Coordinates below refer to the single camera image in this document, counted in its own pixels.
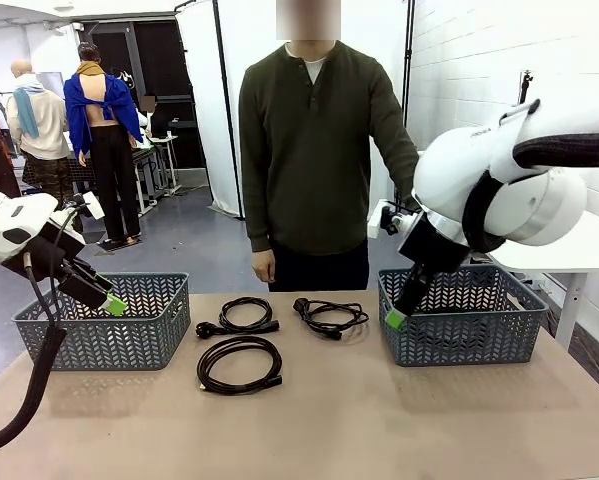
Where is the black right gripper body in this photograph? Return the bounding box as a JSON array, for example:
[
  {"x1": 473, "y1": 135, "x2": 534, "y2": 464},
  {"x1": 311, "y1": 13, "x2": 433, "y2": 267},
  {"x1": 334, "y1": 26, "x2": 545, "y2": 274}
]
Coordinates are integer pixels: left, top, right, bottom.
[{"x1": 397, "y1": 213, "x2": 473, "y2": 275}]

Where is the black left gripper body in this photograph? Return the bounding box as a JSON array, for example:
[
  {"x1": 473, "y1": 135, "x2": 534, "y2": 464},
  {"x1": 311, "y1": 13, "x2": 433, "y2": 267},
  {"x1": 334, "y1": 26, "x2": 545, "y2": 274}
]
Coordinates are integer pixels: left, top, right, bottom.
[{"x1": 27, "y1": 222, "x2": 100, "y2": 296}]

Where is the black braided USB cable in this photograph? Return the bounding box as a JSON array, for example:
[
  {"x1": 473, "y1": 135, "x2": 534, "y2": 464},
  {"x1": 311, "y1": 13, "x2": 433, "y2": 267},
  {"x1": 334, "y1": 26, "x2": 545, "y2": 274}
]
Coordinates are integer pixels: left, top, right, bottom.
[{"x1": 196, "y1": 335, "x2": 284, "y2": 396}]

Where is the person's left forearm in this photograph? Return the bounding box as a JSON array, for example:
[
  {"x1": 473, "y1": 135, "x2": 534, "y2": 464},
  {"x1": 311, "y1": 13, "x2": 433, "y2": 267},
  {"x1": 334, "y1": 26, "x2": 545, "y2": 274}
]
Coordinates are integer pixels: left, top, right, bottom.
[{"x1": 378, "y1": 124, "x2": 421, "y2": 201}]

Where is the person's right forearm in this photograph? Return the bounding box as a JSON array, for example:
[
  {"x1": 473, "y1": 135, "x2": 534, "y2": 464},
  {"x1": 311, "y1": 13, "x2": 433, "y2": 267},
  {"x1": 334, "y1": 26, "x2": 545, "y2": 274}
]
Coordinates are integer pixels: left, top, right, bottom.
[{"x1": 243, "y1": 164, "x2": 276, "y2": 254}]

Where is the person's right hand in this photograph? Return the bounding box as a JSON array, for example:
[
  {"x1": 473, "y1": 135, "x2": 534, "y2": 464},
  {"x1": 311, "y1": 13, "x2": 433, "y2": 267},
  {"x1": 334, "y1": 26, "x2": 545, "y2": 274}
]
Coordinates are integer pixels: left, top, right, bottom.
[{"x1": 251, "y1": 249, "x2": 277, "y2": 285}]

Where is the grey perforated plastic basket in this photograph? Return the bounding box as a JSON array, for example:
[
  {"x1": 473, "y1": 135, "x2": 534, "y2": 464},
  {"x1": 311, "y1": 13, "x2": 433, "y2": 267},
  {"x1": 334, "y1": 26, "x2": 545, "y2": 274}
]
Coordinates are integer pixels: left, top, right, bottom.
[
  {"x1": 377, "y1": 264, "x2": 550, "y2": 368},
  {"x1": 11, "y1": 272, "x2": 192, "y2": 372}
]

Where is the mannequin with teal scarf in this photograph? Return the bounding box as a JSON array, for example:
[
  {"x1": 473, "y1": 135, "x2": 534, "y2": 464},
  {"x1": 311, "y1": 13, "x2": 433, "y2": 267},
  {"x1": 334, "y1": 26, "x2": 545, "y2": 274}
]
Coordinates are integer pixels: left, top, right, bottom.
[{"x1": 6, "y1": 59, "x2": 73, "y2": 201}]

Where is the background work bench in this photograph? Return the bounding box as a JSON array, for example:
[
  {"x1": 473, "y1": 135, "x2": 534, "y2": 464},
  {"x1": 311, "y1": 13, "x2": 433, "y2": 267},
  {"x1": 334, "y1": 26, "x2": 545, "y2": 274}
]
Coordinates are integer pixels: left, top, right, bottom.
[{"x1": 131, "y1": 134, "x2": 180, "y2": 216}]

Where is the person in green sweater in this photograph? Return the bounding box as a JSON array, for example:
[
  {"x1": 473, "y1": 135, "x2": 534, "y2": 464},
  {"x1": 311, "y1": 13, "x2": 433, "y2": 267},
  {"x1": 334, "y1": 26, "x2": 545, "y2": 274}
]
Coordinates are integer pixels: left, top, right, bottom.
[{"x1": 237, "y1": 0, "x2": 423, "y2": 293}]

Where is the mannequin with blue shirt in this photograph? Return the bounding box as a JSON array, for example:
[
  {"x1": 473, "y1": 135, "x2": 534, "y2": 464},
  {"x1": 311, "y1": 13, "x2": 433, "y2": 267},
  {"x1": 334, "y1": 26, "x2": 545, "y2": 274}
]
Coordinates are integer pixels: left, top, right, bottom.
[{"x1": 62, "y1": 42, "x2": 145, "y2": 247}]

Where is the white side table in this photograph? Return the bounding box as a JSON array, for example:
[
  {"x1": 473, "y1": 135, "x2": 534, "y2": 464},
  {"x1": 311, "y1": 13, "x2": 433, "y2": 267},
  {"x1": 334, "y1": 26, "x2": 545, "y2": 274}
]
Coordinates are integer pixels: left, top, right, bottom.
[{"x1": 486, "y1": 209, "x2": 599, "y2": 351}]

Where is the background person in white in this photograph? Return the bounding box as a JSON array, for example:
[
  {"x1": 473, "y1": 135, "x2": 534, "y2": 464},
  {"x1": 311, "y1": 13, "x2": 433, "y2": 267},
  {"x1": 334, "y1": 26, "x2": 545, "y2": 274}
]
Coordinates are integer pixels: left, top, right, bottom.
[{"x1": 136, "y1": 94, "x2": 160, "y2": 146}]

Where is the black light stand pole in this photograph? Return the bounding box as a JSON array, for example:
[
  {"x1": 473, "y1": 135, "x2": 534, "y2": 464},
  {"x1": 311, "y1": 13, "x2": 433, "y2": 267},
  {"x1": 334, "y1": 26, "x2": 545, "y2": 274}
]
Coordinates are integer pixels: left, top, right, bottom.
[{"x1": 401, "y1": 0, "x2": 415, "y2": 151}]

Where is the white backdrop screen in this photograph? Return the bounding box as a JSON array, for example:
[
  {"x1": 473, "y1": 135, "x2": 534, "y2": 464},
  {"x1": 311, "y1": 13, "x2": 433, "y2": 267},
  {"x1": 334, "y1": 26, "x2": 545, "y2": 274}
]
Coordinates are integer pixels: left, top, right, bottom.
[{"x1": 174, "y1": 0, "x2": 280, "y2": 219}]

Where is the black backdrop stand pole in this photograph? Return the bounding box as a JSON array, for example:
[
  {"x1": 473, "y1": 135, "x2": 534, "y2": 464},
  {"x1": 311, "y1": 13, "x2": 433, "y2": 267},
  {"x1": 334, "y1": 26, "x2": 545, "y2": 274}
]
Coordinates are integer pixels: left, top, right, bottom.
[{"x1": 212, "y1": 0, "x2": 245, "y2": 220}]

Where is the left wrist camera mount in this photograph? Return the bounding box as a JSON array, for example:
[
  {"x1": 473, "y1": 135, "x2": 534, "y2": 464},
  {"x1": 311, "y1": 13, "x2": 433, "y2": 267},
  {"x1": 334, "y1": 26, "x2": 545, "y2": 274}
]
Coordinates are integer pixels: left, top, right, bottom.
[{"x1": 61, "y1": 192, "x2": 105, "y2": 221}]

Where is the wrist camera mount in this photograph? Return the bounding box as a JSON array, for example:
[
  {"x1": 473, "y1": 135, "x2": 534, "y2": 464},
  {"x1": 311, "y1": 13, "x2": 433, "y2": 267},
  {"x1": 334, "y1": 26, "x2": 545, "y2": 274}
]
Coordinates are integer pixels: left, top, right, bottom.
[
  {"x1": 367, "y1": 198, "x2": 420, "y2": 239},
  {"x1": 61, "y1": 192, "x2": 105, "y2": 221}
]

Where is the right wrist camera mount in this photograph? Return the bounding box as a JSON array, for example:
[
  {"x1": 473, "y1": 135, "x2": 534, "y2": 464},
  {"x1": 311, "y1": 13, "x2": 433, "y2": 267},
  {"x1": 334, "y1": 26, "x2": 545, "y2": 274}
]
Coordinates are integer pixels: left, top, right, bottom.
[{"x1": 367, "y1": 198, "x2": 420, "y2": 239}]

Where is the black power cable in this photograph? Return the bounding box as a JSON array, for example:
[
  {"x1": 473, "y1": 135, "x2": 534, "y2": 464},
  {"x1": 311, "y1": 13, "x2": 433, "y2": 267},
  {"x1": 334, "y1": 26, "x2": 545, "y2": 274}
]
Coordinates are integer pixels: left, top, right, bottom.
[
  {"x1": 292, "y1": 297, "x2": 370, "y2": 344},
  {"x1": 194, "y1": 296, "x2": 280, "y2": 339}
]

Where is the black sleeved left arm cable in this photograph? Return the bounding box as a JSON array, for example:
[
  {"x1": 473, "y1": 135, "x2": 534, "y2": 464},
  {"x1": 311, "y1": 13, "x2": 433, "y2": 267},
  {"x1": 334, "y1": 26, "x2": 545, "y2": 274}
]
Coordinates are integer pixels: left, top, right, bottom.
[{"x1": 0, "y1": 199, "x2": 90, "y2": 456}]

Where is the black sleeved arm cable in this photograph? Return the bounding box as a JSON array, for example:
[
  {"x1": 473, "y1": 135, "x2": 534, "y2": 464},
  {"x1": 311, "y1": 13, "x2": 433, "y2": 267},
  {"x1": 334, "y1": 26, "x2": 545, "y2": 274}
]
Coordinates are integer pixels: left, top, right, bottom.
[
  {"x1": 0, "y1": 199, "x2": 90, "y2": 456},
  {"x1": 461, "y1": 132, "x2": 599, "y2": 254}
]

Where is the black sleeved right arm cable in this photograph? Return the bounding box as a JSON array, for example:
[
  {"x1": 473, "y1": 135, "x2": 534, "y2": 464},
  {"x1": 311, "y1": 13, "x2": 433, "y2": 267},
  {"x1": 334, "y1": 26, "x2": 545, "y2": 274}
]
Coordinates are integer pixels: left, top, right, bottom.
[{"x1": 461, "y1": 132, "x2": 599, "y2": 254}]

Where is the small camera on tripod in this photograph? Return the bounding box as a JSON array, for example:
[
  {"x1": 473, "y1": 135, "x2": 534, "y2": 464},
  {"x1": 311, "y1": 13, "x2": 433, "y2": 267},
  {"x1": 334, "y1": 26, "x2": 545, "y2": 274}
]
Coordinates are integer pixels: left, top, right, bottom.
[{"x1": 518, "y1": 69, "x2": 535, "y2": 106}]

